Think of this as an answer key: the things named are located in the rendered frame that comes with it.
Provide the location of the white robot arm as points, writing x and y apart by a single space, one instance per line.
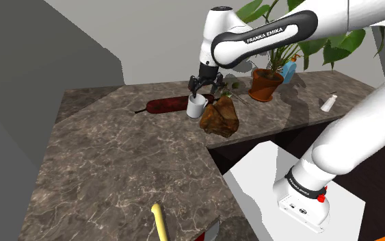
352 133

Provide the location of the grey and red blade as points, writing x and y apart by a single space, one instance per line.
208 233

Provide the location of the blue spray bottle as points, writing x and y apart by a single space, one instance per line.
288 71

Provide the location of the white tube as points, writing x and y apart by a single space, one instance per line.
328 103

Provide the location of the brown rough lump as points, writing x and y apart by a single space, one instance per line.
219 118

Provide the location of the green plant in terracotta pot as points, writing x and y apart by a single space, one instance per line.
264 85

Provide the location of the dark red sausage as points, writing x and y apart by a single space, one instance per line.
165 104

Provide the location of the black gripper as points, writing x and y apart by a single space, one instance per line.
208 72

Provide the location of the green leafy twig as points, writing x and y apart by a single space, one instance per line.
228 93

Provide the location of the white mug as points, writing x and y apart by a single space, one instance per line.
195 107

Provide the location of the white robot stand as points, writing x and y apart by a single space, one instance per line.
255 187

